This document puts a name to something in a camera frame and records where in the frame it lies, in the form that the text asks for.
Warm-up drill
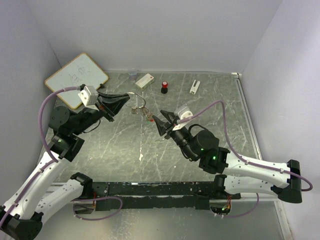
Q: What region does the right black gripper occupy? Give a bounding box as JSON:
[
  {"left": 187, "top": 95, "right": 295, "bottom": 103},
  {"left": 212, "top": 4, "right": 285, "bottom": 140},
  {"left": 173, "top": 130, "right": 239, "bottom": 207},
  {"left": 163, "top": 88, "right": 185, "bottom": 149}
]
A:
[{"left": 152, "top": 109, "right": 198, "bottom": 161}]

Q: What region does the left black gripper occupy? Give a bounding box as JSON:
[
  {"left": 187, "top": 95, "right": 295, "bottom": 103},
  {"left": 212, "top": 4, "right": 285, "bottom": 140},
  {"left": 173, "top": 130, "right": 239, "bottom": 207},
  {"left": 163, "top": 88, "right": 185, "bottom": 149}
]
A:
[{"left": 71, "top": 89, "right": 130, "bottom": 135}]

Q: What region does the large metal keyring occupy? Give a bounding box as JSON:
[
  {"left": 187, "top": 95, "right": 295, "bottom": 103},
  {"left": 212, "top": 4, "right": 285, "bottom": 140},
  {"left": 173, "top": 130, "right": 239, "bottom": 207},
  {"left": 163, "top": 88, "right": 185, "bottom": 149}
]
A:
[{"left": 125, "top": 92, "right": 147, "bottom": 109}]

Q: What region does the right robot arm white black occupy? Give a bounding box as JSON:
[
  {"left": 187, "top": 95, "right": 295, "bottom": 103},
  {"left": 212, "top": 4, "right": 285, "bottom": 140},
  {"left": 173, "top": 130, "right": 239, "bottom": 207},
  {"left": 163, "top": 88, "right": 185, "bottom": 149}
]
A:
[{"left": 152, "top": 110, "right": 302, "bottom": 204}]

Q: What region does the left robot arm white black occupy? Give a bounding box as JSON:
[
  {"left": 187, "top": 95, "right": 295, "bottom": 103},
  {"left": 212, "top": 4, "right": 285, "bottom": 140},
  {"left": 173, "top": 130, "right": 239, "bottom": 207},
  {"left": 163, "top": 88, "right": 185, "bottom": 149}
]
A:
[{"left": 0, "top": 91, "right": 130, "bottom": 240}]

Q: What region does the red black stamp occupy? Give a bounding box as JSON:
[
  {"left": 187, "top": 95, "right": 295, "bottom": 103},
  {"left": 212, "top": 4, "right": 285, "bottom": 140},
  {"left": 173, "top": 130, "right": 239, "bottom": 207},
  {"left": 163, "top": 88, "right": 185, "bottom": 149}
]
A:
[{"left": 160, "top": 81, "right": 168, "bottom": 94}]

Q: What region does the clear cup of paperclips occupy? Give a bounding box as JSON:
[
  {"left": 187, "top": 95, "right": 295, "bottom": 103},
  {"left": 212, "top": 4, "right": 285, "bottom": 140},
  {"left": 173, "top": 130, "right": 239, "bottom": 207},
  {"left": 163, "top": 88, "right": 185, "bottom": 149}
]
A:
[{"left": 127, "top": 68, "right": 138, "bottom": 81}]

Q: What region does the white clip tool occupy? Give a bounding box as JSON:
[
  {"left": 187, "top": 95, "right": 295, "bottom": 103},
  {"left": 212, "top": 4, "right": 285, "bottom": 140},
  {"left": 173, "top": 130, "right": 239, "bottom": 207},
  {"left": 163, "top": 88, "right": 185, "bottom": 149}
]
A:
[{"left": 189, "top": 79, "right": 201, "bottom": 95}]

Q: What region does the white green staples box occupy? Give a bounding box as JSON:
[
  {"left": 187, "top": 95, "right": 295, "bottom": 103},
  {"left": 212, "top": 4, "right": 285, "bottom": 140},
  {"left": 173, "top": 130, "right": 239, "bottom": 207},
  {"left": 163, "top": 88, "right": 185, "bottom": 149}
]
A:
[{"left": 135, "top": 73, "right": 155, "bottom": 90}]

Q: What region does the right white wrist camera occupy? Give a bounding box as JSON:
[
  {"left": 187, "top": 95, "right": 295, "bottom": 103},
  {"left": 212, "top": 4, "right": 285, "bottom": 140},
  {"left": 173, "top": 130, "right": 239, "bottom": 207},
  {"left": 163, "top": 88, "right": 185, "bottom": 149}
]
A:
[{"left": 173, "top": 104, "right": 193, "bottom": 131}]

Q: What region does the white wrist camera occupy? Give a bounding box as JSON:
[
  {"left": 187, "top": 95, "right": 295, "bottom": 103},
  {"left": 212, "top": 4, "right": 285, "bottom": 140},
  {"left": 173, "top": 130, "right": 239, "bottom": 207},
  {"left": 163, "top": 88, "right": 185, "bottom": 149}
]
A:
[
  {"left": 78, "top": 85, "right": 99, "bottom": 110},
  {"left": 173, "top": 104, "right": 193, "bottom": 131}
]

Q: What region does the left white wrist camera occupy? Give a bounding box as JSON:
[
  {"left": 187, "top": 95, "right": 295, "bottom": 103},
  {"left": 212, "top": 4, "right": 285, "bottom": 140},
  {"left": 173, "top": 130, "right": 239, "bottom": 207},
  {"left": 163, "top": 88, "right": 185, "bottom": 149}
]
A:
[{"left": 78, "top": 85, "right": 99, "bottom": 110}]

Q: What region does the small whiteboard yellow frame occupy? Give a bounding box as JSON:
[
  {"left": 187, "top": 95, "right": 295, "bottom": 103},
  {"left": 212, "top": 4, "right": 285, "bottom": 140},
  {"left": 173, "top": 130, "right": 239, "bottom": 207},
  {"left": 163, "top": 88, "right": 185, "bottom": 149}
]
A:
[{"left": 44, "top": 52, "right": 110, "bottom": 110}]

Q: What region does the aluminium frame rail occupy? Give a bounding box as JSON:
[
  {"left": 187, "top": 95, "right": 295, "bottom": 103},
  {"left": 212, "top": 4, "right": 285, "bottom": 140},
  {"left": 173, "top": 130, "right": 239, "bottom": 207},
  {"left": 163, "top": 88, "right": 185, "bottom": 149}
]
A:
[{"left": 230, "top": 71, "right": 282, "bottom": 202}]

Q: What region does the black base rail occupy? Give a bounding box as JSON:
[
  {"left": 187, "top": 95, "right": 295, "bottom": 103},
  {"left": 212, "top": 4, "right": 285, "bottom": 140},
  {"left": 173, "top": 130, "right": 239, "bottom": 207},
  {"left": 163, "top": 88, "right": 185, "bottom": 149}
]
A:
[{"left": 78, "top": 180, "right": 230, "bottom": 210}]

